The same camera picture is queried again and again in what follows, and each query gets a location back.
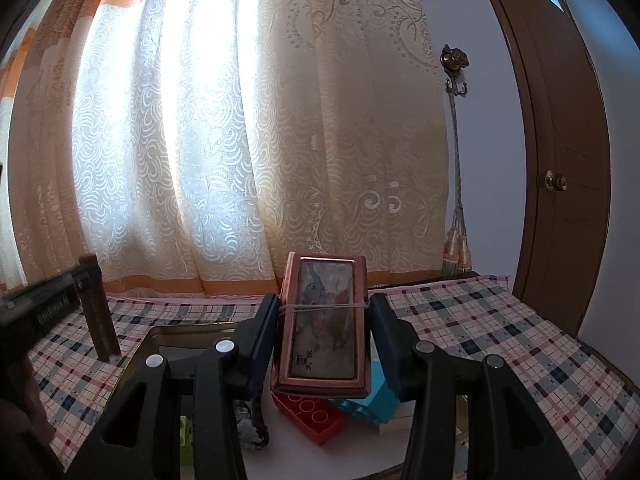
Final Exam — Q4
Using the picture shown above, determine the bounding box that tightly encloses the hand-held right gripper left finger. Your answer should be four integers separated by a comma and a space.
65, 292, 281, 480

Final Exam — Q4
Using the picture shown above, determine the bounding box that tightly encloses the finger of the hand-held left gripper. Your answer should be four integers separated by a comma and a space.
75, 265, 104, 294

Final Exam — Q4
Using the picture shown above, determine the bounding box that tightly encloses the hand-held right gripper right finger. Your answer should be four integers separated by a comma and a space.
369, 292, 581, 480

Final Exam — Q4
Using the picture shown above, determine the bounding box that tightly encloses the teal cube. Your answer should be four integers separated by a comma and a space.
330, 360, 401, 424

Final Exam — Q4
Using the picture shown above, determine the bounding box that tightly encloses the gold metal tin tray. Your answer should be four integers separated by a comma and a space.
107, 322, 473, 480

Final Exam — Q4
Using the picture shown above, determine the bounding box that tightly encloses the pink card box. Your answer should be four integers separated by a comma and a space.
270, 252, 373, 400

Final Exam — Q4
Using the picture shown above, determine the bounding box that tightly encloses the red toy brick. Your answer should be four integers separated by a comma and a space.
272, 392, 348, 446

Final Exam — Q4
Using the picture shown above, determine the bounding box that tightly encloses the green toy block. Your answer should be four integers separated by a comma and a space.
179, 415, 194, 461

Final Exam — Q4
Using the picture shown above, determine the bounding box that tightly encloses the person's left hand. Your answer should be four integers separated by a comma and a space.
0, 355, 57, 480

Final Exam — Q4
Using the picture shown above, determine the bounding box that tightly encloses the plaid tablecloth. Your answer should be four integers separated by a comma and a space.
20, 274, 640, 480

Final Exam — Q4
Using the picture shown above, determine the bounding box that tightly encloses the white paper liner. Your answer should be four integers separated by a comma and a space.
160, 345, 416, 480

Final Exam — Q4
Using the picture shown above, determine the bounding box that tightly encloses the cream patterned curtain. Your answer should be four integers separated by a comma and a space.
0, 0, 451, 301

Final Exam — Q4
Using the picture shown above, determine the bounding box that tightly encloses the brown wooden door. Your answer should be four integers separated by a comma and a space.
472, 0, 616, 346

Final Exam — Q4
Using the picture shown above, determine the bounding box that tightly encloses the brass flower curtain hook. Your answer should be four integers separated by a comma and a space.
440, 45, 471, 97

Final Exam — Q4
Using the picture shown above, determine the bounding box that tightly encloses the curtain tieback rope with tassels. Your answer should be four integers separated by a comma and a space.
440, 92, 473, 279

